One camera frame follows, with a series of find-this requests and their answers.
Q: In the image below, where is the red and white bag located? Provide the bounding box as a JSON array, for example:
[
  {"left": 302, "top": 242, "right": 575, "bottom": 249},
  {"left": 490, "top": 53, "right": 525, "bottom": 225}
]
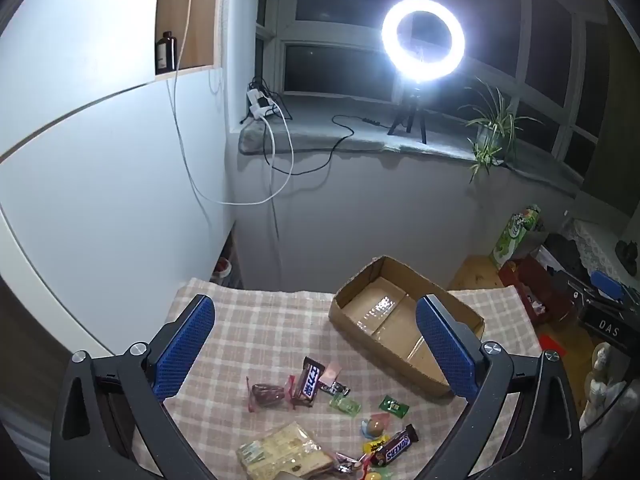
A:
[{"left": 212, "top": 255, "right": 233, "bottom": 286}]

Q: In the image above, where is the round egg-shaped candy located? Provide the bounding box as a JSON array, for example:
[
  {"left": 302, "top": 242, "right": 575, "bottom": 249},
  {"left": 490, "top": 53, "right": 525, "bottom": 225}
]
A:
[{"left": 361, "top": 412, "right": 393, "bottom": 438}]

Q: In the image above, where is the wooden wall niche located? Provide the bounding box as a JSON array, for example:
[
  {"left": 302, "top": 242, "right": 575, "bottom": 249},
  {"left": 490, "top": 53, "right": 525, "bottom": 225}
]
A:
[{"left": 155, "top": 0, "right": 222, "bottom": 82}]

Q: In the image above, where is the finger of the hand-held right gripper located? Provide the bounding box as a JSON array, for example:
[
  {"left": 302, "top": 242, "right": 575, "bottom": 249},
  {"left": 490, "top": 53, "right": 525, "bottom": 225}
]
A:
[
  {"left": 559, "top": 270, "right": 597, "bottom": 307},
  {"left": 590, "top": 270, "right": 630, "bottom": 303}
]

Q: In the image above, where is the black cloth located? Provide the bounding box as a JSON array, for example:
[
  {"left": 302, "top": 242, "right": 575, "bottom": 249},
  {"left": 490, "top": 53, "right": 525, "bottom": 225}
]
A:
[{"left": 542, "top": 232, "right": 591, "bottom": 281}]

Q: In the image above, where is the brown chocolate bar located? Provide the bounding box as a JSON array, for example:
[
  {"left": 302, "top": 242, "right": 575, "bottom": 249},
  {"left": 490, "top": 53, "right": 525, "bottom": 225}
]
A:
[{"left": 370, "top": 424, "right": 420, "bottom": 466}]

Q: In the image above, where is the white figurine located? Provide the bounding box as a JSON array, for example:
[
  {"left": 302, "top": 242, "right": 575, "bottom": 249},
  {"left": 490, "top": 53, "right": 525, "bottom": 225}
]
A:
[{"left": 580, "top": 342, "right": 626, "bottom": 431}]

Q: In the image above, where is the white lace cloth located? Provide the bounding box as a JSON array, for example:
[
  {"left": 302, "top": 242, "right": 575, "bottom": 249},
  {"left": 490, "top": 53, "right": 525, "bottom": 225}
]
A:
[{"left": 570, "top": 217, "right": 636, "bottom": 286}]

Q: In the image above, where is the ring light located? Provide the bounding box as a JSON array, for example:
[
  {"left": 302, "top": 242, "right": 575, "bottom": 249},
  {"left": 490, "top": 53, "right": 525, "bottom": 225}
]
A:
[{"left": 381, "top": 0, "right": 466, "bottom": 81}]

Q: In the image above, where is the black tripod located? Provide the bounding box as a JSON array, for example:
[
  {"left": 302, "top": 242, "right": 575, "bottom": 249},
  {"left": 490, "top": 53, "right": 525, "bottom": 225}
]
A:
[{"left": 387, "top": 79, "right": 428, "bottom": 145}]

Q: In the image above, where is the checkered beige tablecloth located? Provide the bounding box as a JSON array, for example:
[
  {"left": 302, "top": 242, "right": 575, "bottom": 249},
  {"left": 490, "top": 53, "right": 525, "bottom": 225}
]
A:
[{"left": 135, "top": 277, "right": 543, "bottom": 480}]

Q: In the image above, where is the white power strip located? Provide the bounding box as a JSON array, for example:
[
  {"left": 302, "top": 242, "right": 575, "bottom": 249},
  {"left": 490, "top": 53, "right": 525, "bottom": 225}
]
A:
[{"left": 245, "top": 87, "right": 281, "bottom": 121}]

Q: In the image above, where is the dark snack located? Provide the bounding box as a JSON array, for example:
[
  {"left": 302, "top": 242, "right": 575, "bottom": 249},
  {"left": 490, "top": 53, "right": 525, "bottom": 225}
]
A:
[{"left": 245, "top": 376, "right": 298, "bottom": 413}]

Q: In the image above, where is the black cable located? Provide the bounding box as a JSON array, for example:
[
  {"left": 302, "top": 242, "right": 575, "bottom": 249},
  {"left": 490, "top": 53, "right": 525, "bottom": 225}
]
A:
[{"left": 262, "top": 114, "right": 396, "bottom": 177}]

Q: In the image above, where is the long white cable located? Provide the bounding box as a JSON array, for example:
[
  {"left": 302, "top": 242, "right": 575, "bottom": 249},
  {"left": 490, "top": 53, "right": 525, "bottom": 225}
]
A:
[{"left": 167, "top": 0, "right": 296, "bottom": 206}]

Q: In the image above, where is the bright red box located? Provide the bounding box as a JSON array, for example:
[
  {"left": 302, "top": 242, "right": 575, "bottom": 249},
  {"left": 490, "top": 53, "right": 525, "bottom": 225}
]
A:
[{"left": 500, "top": 260, "right": 532, "bottom": 306}]

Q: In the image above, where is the light green wrapped candy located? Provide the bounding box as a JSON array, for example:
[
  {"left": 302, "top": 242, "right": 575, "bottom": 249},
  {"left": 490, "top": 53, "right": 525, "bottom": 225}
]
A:
[{"left": 329, "top": 394, "right": 362, "bottom": 416}]

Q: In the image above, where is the brown glass bottle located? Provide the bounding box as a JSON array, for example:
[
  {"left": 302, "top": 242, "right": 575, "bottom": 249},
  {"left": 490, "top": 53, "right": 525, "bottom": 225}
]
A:
[{"left": 156, "top": 31, "right": 177, "bottom": 75}]

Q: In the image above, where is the cardboard box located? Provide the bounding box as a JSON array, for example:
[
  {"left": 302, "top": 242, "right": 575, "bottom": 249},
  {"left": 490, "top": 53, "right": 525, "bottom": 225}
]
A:
[{"left": 328, "top": 255, "right": 486, "bottom": 400}]

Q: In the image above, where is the purple wrapped candy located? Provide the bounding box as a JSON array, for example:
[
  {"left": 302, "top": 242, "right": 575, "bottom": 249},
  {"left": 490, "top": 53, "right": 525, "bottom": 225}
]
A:
[{"left": 334, "top": 452, "right": 361, "bottom": 475}]

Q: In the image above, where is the thin grey cable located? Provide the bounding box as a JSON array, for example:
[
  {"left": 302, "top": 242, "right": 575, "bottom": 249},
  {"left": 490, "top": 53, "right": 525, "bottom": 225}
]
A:
[{"left": 270, "top": 160, "right": 281, "bottom": 266}]

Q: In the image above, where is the chocolate bar with blue label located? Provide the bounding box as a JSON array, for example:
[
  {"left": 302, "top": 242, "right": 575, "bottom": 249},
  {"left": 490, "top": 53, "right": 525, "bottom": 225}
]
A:
[{"left": 290, "top": 356, "right": 327, "bottom": 408}]

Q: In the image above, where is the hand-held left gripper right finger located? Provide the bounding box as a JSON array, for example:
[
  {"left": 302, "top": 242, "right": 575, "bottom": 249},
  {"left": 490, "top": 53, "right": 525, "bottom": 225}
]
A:
[{"left": 416, "top": 294, "right": 583, "bottom": 480}]

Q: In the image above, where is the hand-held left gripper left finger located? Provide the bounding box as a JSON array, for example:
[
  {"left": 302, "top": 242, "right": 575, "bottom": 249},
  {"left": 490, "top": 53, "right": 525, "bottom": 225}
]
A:
[{"left": 49, "top": 294, "right": 217, "bottom": 480}]

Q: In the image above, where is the dark green candy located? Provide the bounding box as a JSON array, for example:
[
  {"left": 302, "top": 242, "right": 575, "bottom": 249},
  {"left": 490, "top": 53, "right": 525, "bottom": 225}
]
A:
[{"left": 379, "top": 395, "right": 410, "bottom": 418}]

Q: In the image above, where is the green printed carton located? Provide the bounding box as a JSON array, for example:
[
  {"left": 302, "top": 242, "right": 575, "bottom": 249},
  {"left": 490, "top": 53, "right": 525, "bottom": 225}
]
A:
[{"left": 492, "top": 204, "right": 543, "bottom": 268}]

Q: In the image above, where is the sliced bread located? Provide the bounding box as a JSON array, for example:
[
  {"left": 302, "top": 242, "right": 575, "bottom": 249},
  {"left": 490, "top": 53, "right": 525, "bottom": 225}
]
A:
[{"left": 236, "top": 421, "right": 337, "bottom": 480}]

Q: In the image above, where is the potted spider plant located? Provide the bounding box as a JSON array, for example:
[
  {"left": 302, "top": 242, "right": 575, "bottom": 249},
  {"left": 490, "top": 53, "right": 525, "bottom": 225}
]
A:
[{"left": 457, "top": 77, "right": 543, "bottom": 183}]

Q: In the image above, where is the dark red box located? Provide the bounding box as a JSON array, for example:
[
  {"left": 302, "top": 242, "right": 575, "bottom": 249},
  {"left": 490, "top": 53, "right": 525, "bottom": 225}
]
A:
[{"left": 520, "top": 257, "right": 576, "bottom": 328}]

